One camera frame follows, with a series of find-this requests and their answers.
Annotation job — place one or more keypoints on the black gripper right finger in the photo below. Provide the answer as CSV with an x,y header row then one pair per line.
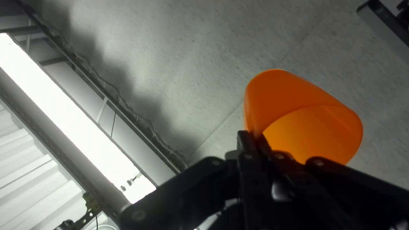
x,y
267,151

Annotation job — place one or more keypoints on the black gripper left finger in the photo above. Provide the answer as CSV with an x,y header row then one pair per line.
x,y
246,148

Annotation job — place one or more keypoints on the orange plastic cup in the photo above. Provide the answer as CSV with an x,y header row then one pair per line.
x,y
298,111

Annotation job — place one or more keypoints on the fluorescent ceiling light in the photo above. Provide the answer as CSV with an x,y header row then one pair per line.
x,y
64,123

